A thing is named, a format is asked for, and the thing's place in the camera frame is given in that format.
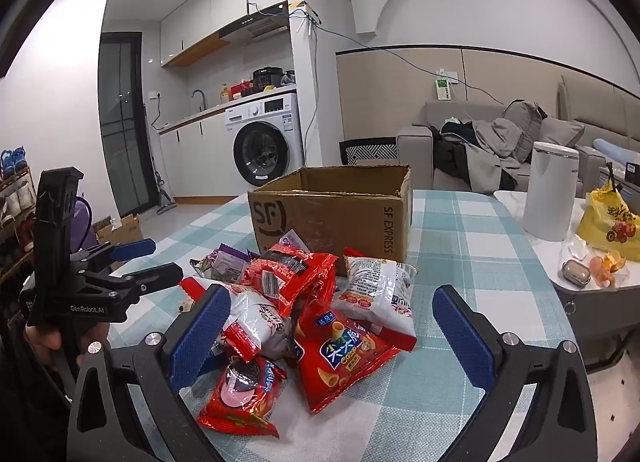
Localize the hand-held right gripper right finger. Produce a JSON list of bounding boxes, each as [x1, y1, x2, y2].
[[431, 284, 608, 462]]

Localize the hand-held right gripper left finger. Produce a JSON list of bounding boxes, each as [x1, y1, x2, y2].
[[67, 283, 233, 462]]

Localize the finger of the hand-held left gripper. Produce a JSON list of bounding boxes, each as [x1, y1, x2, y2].
[[70, 238, 157, 268], [75, 262, 185, 300]]

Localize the white and red snack packet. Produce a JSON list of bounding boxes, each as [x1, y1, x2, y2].
[[179, 276, 301, 363]]

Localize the red cookie packet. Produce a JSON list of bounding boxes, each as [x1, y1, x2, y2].
[[197, 354, 289, 439]]

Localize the white packet with red base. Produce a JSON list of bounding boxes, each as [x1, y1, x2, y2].
[[331, 251, 420, 352]]

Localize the red packet with black label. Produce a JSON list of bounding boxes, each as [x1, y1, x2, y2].
[[239, 241, 340, 319]]

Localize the red cone snack packet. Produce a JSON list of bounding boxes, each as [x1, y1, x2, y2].
[[294, 298, 402, 415]]

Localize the white purple snack packet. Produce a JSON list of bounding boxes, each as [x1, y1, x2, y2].
[[280, 228, 312, 255]]

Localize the brown cardboard box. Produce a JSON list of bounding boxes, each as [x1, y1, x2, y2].
[[247, 165, 413, 277]]

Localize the person's left hand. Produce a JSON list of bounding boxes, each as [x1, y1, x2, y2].
[[24, 326, 108, 368]]

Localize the small cardboard floor box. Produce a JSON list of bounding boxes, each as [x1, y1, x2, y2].
[[94, 213, 144, 248]]

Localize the purple bag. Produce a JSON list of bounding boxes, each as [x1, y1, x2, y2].
[[70, 194, 98, 250]]

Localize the shoe rack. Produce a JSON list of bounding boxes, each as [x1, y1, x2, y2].
[[0, 164, 38, 283]]

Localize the floor mop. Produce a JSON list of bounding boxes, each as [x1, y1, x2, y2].
[[141, 102, 176, 215]]

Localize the green checked tablecloth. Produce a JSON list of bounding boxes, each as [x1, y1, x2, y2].
[[107, 189, 586, 462]]

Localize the blue shoes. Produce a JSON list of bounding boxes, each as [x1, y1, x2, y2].
[[0, 146, 28, 178]]

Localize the white side table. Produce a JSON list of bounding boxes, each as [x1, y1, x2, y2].
[[492, 189, 640, 375]]

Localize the dark glass door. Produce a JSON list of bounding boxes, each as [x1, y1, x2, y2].
[[96, 32, 153, 218]]

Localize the white lower kitchen cabinets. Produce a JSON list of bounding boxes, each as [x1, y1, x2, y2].
[[159, 87, 298, 200]]

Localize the white kitchen cabinets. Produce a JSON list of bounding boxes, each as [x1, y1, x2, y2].
[[159, 87, 298, 200], [160, 0, 287, 68]]

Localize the small metal tin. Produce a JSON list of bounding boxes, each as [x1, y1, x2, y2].
[[560, 259, 593, 288]]

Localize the crumpled white tissue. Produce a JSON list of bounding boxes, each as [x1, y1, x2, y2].
[[562, 234, 593, 260]]

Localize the orange peels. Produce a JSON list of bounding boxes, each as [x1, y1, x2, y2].
[[590, 249, 628, 288]]

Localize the white washing machine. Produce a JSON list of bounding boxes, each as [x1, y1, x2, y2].
[[224, 92, 306, 188]]

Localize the white cylindrical bin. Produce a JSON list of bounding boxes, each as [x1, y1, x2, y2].
[[522, 141, 581, 243]]

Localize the yellow plastic bag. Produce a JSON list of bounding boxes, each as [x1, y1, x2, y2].
[[577, 179, 640, 263]]

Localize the black jacket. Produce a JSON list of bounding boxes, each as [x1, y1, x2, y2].
[[432, 119, 481, 180]]

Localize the grey clothes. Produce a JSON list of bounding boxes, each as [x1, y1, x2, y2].
[[465, 117, 533, 193]]

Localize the grey sofa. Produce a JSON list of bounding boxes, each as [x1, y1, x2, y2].
[[397, 74, 640, 193]]

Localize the black patterned chair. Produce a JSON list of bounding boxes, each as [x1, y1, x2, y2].
[[339, 138, 399, 166]]

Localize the black rice cooker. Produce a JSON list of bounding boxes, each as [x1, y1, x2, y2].
[[251, 67, 285, 92]]

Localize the dark grey pillow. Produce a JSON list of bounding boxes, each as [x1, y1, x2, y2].
[[501, 99, 549, 165]]

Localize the light grey pillow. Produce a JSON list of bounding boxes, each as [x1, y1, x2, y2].
[[539, 116, 586, 155]]

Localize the light blue pillow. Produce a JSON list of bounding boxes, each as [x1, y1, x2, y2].
[[592, 138, 628, 163]]

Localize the white upper kitchen cabinets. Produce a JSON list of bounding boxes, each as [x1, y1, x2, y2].
[[160, 0, 287, 68]]

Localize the range hood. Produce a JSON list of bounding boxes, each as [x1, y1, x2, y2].
[[217, 1, 291, 45]]

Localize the white wall remote control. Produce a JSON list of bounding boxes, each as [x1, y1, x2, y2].
[[434, 69, 457, 101]]

